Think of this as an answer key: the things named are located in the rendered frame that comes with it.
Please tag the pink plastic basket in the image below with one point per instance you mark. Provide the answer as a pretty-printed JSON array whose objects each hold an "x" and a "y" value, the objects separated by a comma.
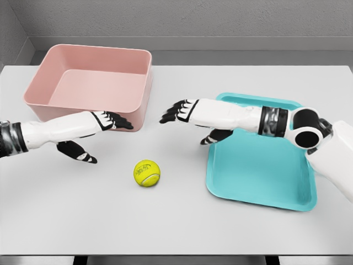
[{"x": 91, "y": 82}]

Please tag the blue plastic tray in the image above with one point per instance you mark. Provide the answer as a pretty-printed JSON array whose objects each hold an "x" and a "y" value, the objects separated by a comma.
[{"x": 262, "y": 171}]

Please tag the yellow tennis ball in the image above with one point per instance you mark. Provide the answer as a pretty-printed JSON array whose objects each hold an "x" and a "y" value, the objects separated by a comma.
[{"x": 147, "y": 173}]

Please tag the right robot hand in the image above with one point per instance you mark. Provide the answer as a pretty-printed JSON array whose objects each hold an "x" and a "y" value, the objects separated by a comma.
[{"x": 209, "y": 114}]

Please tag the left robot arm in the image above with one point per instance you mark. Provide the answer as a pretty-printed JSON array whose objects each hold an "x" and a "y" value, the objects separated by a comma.
[{"x": 33, "y": 133}]

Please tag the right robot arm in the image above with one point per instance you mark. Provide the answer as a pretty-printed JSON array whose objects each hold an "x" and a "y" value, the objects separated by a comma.
[{"x": 289, "y": 124}]

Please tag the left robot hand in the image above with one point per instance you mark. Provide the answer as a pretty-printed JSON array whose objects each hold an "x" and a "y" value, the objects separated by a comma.
[{"x": 82, "y": 124}]

